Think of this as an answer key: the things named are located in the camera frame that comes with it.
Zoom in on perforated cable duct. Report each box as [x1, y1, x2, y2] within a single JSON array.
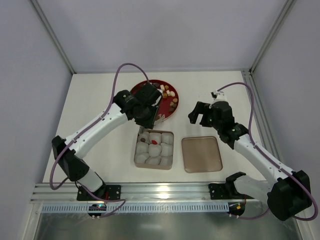
[[41, 201, 229, 214]]

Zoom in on metal tongs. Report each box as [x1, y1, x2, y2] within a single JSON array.
[[138, 114, 165, 134]]

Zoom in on red round tray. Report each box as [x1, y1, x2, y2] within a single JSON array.
[[130, 79, 180, 120]]

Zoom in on purple cable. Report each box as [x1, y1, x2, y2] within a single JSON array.
[[49, 62, 151, 220], [216, 82, 313, 222]]

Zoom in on gold square tin box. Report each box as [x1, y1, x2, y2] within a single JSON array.
[[133, 130, 175, 171]]

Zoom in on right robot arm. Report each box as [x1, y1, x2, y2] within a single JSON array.
[[188, 101, 316, 221]]

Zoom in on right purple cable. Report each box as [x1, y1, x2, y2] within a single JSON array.
[[216, 82, 313, 222]]

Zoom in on aluminium rail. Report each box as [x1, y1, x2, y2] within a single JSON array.
[[30, 182, 214, 203]]

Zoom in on gold tin lid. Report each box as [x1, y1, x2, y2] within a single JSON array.
[[181, 136, 223, 174]]

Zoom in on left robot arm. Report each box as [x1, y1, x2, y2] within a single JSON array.
[[51, 82, 163, 198]]

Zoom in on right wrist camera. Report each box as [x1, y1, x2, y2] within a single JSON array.
[[211, 90, 228, 104]]

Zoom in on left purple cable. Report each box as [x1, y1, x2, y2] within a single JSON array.
[[49, 62, 151, 220]]

